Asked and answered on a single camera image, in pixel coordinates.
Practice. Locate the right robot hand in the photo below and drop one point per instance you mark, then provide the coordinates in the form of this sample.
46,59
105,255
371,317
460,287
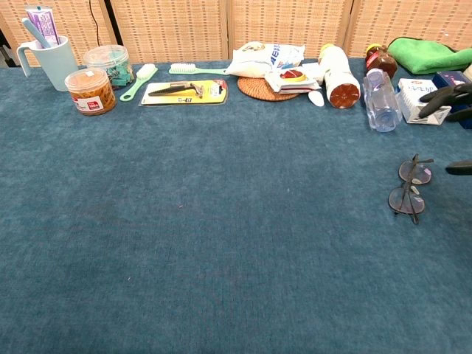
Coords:
442,94

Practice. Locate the black eyeglasses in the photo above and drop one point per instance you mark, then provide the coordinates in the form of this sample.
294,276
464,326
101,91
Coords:
408,186

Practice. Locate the dark blue box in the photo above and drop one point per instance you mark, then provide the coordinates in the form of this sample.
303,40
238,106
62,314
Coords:
451,78

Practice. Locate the white milk carton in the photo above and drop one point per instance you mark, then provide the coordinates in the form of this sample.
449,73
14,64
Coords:
413,96

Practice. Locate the green microfibre cloth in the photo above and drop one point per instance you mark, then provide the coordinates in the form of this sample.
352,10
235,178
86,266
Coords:
424,55

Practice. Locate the clear plastic water bottle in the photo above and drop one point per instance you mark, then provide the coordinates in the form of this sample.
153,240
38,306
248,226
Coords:
381,103

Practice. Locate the brown syrup bottle yellow cap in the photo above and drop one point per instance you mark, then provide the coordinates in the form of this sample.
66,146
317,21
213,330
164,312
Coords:
381,60

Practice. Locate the white tea bottle yellow cap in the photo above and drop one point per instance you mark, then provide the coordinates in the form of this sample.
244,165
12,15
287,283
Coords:
337,70

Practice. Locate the small white plastic spoon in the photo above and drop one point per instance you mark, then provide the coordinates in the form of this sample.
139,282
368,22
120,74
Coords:
316,99

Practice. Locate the small wrapped cake packet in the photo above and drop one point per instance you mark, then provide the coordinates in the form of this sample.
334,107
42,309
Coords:
295,79

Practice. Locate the white snack bag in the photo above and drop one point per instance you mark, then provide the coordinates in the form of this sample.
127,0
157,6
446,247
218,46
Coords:
258,59

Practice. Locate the round woven coaster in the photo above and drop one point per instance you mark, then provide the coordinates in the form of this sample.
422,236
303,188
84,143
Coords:
254,88

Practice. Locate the yellow razor blister pack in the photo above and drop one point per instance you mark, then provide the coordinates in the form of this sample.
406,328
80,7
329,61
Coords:
184,92

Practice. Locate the bamboo folding screen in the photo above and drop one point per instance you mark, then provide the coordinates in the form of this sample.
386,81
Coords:
166,29

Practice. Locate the blue carpet table cover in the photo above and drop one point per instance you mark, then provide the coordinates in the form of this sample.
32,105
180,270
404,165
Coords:
184,221

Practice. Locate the clear jar of binder clips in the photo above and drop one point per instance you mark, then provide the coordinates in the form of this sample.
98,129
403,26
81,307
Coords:
107,59

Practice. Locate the black tripod stand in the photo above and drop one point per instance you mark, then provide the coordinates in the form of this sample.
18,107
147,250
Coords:
107,14

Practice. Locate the clear jar of rubber bands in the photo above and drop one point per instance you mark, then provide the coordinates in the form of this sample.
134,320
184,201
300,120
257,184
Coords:
92,96

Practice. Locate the light blue mug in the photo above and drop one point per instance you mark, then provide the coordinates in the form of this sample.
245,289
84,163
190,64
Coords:
55,70

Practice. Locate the purple toothpaste tube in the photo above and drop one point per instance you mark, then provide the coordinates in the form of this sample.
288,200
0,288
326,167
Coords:
46,24

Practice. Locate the light blue toothbrush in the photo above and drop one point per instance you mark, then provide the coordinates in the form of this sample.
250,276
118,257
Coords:
37,35

